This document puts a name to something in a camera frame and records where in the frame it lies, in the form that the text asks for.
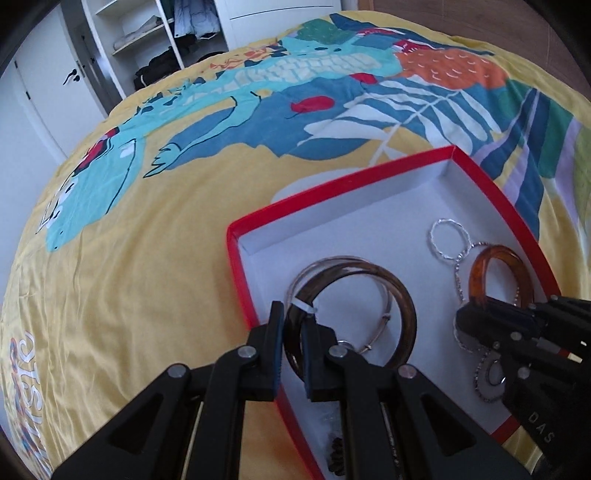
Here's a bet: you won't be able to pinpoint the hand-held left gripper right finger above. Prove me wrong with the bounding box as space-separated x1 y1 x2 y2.
300 318 532 480

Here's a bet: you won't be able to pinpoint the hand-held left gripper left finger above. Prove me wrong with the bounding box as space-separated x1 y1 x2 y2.
52 301 286 480

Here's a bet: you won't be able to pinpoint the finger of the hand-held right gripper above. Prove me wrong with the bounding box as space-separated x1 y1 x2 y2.
455 307 578 370
482 298 591 347

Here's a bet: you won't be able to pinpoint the amber resin bangle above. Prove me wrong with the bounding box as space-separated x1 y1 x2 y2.
468 246 532 308

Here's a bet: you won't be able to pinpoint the twisted silver bangle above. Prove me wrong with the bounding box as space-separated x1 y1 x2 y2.
452 240 490 305
428 218 472 265

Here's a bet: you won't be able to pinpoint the sparkly silver hoop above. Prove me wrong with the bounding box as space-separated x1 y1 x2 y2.
475 351 509 403

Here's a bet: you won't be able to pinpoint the dark brown bangle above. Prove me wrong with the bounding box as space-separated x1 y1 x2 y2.
283 265 419 384

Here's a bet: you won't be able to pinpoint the thin silver bangle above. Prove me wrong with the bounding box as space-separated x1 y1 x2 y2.
286 255 398 355

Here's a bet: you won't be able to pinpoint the red cardboard box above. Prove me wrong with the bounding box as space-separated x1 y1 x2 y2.
225 145 561 480

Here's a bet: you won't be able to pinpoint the yellow printed blanket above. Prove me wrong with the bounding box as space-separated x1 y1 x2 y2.
0 13 591 480

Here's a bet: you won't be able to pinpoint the dark folded clothes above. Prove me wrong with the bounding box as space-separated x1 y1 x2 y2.
134 46 178 90

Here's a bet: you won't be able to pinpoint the hanging clothes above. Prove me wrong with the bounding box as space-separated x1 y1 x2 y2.
173 0 221 42

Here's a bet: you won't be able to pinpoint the white wardrobe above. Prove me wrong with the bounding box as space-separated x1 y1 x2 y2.
0 0 345 158

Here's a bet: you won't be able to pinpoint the light folded clothes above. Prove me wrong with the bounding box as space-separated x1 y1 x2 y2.
113 17 162 49

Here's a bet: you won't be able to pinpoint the dark beaded bracelet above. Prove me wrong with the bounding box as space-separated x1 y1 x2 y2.
329 438 345 474

